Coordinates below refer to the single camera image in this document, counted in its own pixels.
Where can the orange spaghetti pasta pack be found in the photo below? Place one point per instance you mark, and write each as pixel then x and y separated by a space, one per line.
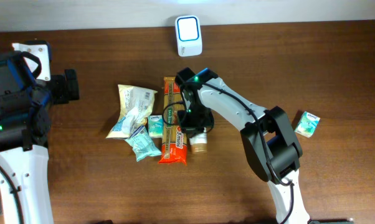
pixel 174 142

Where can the green Kleenex tissue pack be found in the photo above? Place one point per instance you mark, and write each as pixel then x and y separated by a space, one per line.
pixel 155 126

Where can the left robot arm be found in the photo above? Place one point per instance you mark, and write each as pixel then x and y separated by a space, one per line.
pixel 25 123

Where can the white barcode scanner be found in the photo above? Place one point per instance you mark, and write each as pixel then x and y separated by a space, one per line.
pixel 188 36

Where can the small teal snack bag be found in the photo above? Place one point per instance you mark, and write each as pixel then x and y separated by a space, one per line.
pixel 142 145

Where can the white cream tube gold cap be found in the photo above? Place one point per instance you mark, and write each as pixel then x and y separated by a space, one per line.
pixel 198 143

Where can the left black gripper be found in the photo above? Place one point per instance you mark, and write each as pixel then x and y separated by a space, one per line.
pixel 62 82

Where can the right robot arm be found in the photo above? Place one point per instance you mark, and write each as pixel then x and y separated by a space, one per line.
pixel 271 146

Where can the cream white snack bag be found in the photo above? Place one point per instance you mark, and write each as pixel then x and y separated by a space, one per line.
pixel 136 104

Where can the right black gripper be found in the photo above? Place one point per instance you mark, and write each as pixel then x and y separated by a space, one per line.
pixel 191 129

